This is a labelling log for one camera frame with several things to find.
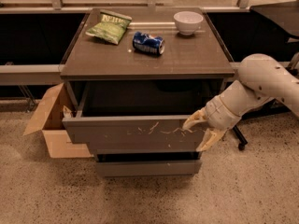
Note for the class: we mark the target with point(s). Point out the green chip bag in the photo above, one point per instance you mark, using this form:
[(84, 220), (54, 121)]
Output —
[(111, 27)]

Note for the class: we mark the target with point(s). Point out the grey drawer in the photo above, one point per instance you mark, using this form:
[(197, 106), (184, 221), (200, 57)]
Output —
[(134, 117), (147, 168)]

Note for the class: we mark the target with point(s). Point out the crushed blue soda can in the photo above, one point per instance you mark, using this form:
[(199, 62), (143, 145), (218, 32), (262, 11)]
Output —
[(148, 43)]

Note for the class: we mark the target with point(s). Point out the grey bottom drawer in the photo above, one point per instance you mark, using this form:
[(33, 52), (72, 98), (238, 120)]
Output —
[(147, 168)]

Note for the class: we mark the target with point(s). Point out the white ceramic bowl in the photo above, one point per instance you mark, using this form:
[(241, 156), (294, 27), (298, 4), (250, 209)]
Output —
[(188, 22)]

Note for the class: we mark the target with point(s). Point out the white bag in box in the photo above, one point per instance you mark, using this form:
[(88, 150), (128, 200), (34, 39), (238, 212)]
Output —
[(67, 112)]

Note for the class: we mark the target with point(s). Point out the open cardboard box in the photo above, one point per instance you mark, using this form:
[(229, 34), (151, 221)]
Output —
[(48, 119)]

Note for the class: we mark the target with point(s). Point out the dark side table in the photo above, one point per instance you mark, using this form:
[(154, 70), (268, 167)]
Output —
[(285, 15)]

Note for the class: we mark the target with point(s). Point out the grey top drawer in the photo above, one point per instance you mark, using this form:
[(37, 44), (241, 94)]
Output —
[(134, 117)]

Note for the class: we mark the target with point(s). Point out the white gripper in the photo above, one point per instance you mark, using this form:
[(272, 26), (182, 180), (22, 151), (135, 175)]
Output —
[(217, 113)]

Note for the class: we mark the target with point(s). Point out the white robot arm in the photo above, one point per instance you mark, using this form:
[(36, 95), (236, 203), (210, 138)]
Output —
[(261, 79)]

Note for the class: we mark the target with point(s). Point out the grey drawer cabinet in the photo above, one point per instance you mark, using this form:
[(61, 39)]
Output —
[(197, 62)]

